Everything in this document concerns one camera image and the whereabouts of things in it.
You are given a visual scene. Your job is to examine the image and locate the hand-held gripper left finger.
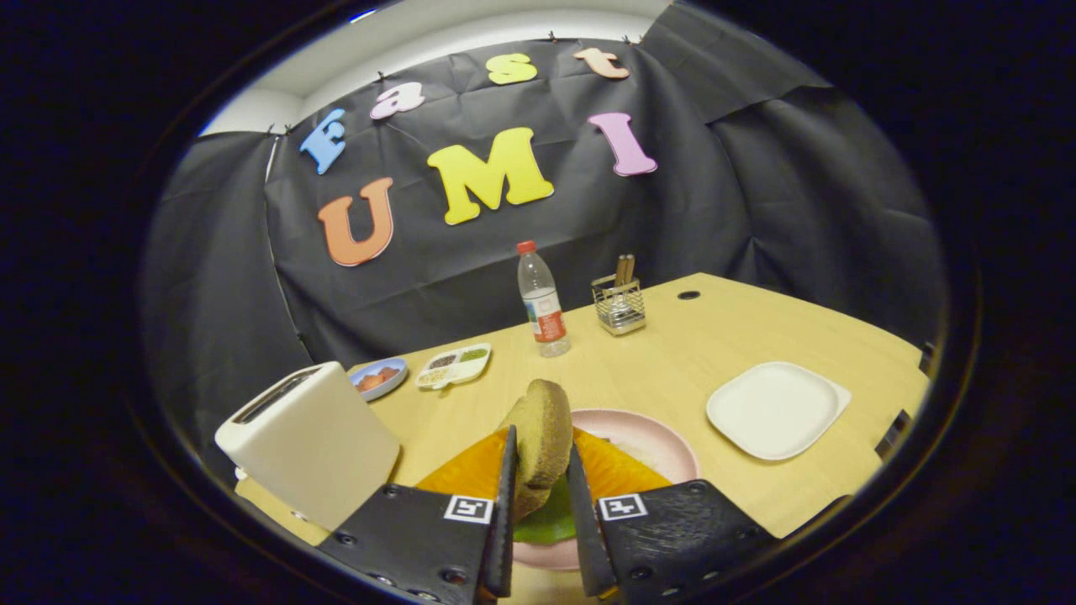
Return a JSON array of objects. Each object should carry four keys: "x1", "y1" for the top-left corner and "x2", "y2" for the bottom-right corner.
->
[{"x1": 318, "y1": 424, "x2": 519, "y2": 605}]

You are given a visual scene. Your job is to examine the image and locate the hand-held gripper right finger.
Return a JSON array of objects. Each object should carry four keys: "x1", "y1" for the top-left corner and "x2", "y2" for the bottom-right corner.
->
[{"x1": 565, "y1": 429, "x2": 780, "y2": 602}]

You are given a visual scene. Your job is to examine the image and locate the green lettuce leaf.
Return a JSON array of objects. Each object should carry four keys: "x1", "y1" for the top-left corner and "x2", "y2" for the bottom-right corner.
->
[{"x1": 514, "y1": 479, "x2": 578, "y2": 544}]

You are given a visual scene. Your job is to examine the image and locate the brown toasted bread slice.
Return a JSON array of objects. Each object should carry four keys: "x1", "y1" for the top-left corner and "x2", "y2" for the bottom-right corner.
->
[{"x1": 500, "y1": 380, "x2": 574, "y2": 522}]

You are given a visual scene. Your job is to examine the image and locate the round pink plate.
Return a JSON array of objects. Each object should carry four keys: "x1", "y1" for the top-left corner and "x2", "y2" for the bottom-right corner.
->
[{"x1": 513, "y1": 409, "x2": 701, "y2": 572}]

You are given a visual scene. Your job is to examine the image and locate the white divided condiment tray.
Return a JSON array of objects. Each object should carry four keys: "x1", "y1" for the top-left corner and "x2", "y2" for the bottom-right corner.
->
[{"x1": 415, "y1": 343, "x2": 492, "y2": 391}]

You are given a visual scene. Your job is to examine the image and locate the small blue plate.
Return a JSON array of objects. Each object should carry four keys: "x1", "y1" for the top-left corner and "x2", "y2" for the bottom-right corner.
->
[{"x1": 349, "y1": 357, "x2": 409, "y2": 402}]

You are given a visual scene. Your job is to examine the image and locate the white toaster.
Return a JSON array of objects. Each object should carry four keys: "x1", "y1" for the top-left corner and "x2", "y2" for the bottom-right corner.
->
[{"x1": 214, "y1": 361, "x2": 402, "y2": 532}]

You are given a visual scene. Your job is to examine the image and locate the clear red-capped water bottle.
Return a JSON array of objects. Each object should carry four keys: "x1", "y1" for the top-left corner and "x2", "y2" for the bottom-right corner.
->
[{"x1": 516, "y1": 240, "x2": 572, "y2": 358}]

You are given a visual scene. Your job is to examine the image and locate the white square plate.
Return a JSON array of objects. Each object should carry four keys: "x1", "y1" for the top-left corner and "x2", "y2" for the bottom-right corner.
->
[{"x1": 706, "y1": 361, "x2": 852, "y2": 461}]

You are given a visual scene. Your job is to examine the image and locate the black backdrop cloth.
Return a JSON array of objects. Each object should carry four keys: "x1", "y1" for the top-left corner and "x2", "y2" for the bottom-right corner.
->
[{"x1": 139, "y1": 0, "x2": 951, "y2": 471}]

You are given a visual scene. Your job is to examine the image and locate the metal wire utensil holder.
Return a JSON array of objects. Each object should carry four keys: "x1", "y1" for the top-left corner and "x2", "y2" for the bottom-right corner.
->
[{"x1": 591, "y1": 276, "x2": 647, "y2": 337}]

